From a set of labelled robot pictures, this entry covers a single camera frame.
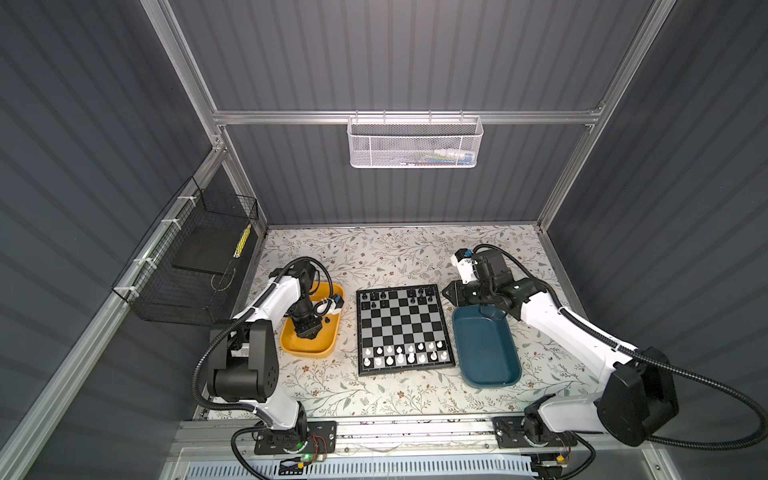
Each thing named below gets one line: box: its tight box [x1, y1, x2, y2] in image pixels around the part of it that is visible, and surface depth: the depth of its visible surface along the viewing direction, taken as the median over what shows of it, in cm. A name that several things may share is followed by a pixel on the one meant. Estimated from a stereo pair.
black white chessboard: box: [356, 284, 456, 377], surface depth 93 cm
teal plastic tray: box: [452, 304, 523, 388], surface depth 88 cm
